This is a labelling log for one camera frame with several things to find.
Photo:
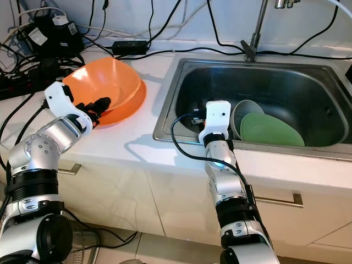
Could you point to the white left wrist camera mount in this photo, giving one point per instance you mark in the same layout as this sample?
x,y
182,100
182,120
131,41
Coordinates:
x,y
60,102

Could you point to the black box device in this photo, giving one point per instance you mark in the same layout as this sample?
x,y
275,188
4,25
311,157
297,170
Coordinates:
x,y
348,74

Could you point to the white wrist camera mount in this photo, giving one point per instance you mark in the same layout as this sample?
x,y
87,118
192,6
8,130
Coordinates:
x,y
60,102
217,115

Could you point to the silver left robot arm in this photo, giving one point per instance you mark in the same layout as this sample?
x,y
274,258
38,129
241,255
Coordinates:
x,y
44,148

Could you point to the orange plastic bowl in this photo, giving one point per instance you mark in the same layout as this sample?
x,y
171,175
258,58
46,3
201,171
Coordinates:
x,y
110,80

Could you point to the white kitchen cabinet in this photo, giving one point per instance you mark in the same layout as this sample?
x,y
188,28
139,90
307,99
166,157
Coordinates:
x,y
154,203

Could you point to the green plate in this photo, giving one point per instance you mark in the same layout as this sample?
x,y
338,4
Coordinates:
x,y
272,132

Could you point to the black power adapter brick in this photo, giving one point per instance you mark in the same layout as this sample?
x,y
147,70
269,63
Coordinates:
x,y
129,47

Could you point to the black power strip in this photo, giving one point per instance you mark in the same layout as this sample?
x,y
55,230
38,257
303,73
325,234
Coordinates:
x,y
27,85

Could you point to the metal faucet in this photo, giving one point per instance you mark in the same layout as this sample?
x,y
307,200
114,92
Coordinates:
x,y
251,50

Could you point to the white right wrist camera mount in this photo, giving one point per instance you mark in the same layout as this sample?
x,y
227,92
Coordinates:
x,y
217,115

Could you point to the black charger box white labels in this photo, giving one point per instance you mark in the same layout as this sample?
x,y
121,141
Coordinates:
x,y
60,38

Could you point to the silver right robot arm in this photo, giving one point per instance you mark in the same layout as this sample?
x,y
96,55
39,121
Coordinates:
x,y
223,187

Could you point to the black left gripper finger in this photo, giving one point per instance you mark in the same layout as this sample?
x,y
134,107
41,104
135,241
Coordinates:
x,y
99,109
103,101

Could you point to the stainless steel sink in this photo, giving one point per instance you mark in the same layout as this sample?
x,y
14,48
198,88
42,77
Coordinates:
x,y
198,82

